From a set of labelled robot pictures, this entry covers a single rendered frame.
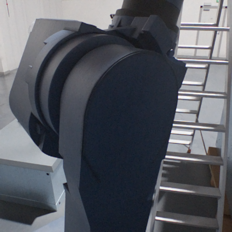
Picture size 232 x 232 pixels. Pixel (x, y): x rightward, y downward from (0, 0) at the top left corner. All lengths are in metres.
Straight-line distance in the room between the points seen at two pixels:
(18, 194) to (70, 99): 2.49
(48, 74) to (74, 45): 0.07
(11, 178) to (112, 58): 2.43
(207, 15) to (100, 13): 4.89
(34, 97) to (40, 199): 2.29
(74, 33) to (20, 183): 2.32
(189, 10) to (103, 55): 10.82
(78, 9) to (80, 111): 11.92
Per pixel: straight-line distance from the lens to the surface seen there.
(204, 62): 1.67
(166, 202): 2.79
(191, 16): 11.18
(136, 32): 0.52
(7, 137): 2.90
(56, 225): 1.22
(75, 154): 0.38
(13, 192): 2.85
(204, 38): 11.27
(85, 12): 12.09
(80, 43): 0.43
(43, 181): 2.49
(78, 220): 0.52
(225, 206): 2.71
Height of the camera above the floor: 2.00
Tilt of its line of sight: 26 degrees down
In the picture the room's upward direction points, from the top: straight up
